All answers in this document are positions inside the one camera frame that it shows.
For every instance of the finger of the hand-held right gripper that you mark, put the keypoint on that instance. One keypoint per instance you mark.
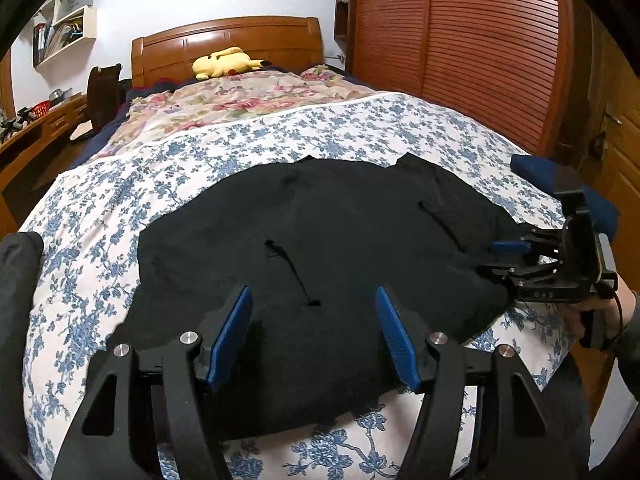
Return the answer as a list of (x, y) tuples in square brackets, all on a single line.
[(495, 271), (510, 247)]

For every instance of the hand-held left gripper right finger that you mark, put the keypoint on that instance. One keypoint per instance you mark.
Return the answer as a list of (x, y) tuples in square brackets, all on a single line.
[(395, 335)]

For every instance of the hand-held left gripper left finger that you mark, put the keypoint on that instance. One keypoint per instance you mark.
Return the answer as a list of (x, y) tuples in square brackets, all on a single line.
[(231, 330)]

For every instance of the black shirt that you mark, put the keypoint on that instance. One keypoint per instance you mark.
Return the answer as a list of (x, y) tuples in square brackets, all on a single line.
[(350, 220)]

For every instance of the person's right hand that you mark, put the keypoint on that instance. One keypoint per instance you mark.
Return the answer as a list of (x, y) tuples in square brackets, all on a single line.
[(615, 310)]

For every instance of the wooden door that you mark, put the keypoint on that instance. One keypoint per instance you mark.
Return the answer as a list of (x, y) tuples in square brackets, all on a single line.
[(620, 185)]

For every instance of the bed with floral duvet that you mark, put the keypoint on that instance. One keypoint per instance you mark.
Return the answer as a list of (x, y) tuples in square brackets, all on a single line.
[(100, 210)]

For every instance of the wooden louvered wardrobe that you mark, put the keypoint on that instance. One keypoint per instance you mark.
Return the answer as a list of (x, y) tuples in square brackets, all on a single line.
[(475, 35)]

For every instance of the dark cloth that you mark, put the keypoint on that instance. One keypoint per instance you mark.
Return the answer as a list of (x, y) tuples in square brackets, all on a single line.
[(17, 285)]

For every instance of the pink floral blanket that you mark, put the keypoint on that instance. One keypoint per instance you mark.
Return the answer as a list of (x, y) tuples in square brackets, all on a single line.
[(240, 105)]

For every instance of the yellow plush toy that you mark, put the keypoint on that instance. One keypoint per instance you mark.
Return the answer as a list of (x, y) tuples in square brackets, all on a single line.
[(220, 64)]

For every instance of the dark brown chair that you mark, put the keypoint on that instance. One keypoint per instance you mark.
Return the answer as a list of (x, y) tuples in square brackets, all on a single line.
[(102, 90)]

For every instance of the wooden desk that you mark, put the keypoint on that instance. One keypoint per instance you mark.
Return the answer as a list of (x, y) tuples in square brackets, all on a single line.
[(55, 120)]

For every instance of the grey metal object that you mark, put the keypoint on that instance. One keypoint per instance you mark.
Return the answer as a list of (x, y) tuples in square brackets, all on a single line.
[(60, 95)]

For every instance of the red basket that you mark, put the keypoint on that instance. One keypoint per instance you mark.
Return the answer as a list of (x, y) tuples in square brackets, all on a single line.
[(40, 108)]

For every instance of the wooden headboard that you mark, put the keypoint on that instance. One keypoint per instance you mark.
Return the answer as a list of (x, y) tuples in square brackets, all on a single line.
[(165, 45)]

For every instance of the black device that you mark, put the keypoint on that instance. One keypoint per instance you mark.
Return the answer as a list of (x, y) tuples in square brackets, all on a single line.
[(17, 120)]

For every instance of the black binders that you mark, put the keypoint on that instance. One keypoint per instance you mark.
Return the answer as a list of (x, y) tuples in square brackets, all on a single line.
[(40, 42)]

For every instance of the white wall shelf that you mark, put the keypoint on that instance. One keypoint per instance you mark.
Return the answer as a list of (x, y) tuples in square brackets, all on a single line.
[(87, 20)]

